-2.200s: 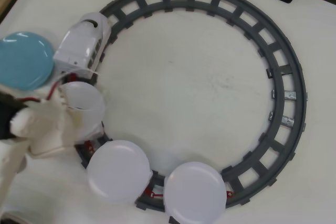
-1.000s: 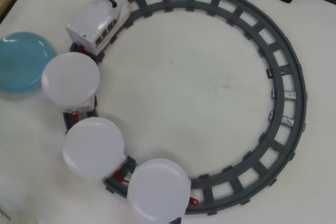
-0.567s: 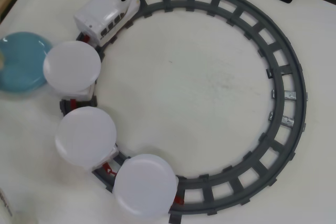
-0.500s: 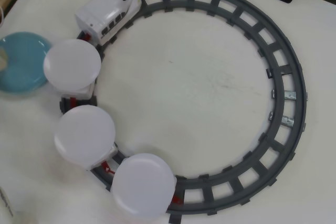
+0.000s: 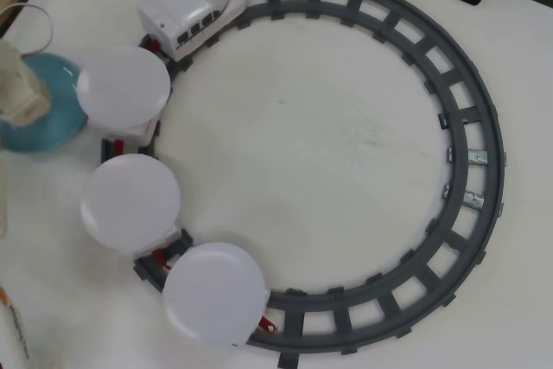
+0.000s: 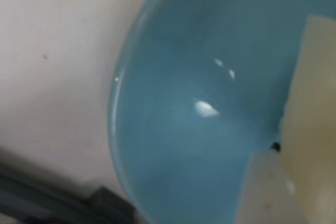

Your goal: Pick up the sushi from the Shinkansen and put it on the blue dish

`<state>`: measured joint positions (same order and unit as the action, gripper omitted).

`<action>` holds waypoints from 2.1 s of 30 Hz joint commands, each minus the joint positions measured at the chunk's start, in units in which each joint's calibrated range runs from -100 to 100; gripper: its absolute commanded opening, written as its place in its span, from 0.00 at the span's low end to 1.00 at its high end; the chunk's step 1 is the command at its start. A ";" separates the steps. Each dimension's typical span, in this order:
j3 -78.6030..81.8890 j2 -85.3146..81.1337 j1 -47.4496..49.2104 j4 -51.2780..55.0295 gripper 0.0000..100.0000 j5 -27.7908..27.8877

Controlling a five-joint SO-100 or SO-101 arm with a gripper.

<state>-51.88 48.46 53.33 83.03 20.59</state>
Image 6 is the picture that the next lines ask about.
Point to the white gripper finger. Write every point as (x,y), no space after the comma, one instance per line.
(265,190)

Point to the blue dish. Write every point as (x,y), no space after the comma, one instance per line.
(189,103)

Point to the gray curved toy track piece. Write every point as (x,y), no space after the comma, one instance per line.
(52,197)

